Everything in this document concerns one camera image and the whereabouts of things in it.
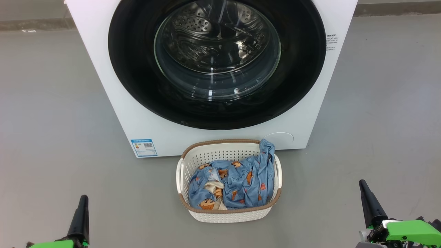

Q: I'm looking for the round white filter cover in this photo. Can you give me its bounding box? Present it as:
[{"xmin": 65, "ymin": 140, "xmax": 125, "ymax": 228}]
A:
[{"xmin": 264, "ymin": 132, "xmax": 294, "ymax": 146}]

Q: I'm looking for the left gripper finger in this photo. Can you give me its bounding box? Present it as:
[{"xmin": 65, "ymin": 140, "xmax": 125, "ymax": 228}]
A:
[{"xmin": 66, "ymin": 195, "xmax": 90, "ymax": 244}]

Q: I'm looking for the stainless steel washing machine drum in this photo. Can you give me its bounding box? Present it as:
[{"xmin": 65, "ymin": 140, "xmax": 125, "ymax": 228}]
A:
[{"xmin": 161, "ymin": 0, "xmax": 277, "ymax": 75}]

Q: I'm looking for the white perforated basket brown rim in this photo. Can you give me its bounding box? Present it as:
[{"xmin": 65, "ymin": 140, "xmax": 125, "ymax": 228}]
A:
[{"xmin": 176, "ymin": 139, "xmax": 283, "ymax": 223}]

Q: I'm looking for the blue cartoon print garment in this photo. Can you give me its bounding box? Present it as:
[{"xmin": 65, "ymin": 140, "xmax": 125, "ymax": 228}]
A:
[{"xmin": 222, "ymin": 139, "xmax": 276, "ymax": 209}]

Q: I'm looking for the small black text label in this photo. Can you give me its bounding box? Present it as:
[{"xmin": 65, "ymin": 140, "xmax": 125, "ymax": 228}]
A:
[{"xmin": 326, "ymin": 34, "xmax": 340, "ymax": 51}]

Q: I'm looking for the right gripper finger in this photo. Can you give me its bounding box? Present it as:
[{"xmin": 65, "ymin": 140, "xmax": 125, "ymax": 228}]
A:
[{"xmin": 359, "ymin": 179, "xmax": 389, "ymax": 228}]

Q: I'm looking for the blue energy label sticker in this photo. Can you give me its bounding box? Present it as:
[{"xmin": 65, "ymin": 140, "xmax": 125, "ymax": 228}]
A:
[{"xmin": 131, "ymin": 139, "xmax": 158, "ymax": 158}]

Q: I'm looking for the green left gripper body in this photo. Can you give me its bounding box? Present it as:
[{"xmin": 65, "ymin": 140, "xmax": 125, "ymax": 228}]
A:
[{"xmin": 26, "ymin": 236, "xmax": 90, "ymax": 248}]

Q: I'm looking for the black round glass washer door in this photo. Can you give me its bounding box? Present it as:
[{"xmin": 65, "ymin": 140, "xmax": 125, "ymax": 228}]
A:
[{"xmin": 108, "ymin": 0, "xmax": 327, "ymax": 131}]

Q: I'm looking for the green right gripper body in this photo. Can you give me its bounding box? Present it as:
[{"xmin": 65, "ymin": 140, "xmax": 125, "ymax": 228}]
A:
[{"xmin": 357, "ymin": 219, "xmax": 441, "ymax": 248}]

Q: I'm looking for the white front-load washing machine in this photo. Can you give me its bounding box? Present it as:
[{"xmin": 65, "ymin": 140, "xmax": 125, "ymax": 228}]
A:
[{"xmin": 65, "ymin": 0, "xmax": 359, "ymax": 158}]

